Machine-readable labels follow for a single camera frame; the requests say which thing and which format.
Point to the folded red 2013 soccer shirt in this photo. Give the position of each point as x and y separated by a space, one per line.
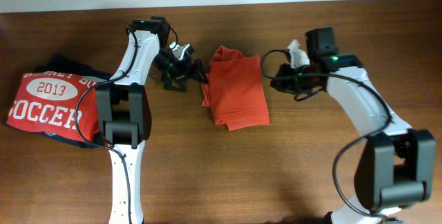
45 103

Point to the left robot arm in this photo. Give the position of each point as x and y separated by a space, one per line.
124 115

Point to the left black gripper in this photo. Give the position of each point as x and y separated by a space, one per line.
185 73

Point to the folded navy shirt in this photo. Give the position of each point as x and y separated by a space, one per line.
59 63

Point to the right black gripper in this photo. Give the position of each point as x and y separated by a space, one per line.
282 84

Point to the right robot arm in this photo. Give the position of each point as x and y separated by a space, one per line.
396 168

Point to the orange soccer t-shirt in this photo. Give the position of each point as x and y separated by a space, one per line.
234 91

